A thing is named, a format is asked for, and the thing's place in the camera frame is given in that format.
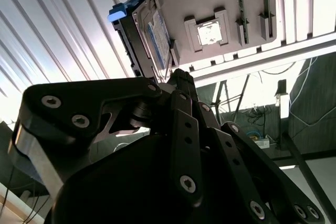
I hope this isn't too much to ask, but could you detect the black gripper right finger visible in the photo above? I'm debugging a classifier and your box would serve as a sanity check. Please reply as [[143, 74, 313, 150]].
[[183, 70, 328, 224]]

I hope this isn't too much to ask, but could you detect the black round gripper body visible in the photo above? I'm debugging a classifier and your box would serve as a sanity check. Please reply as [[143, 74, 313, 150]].
[[44, 132, 253, 224]]

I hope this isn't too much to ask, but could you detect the hard disk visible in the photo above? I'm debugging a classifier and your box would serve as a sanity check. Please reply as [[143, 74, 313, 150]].
[[107, 0, 174, 82]]

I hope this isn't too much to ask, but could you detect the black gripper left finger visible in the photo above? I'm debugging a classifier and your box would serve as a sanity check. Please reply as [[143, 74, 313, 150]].
[[9, 68, 205, 208]]

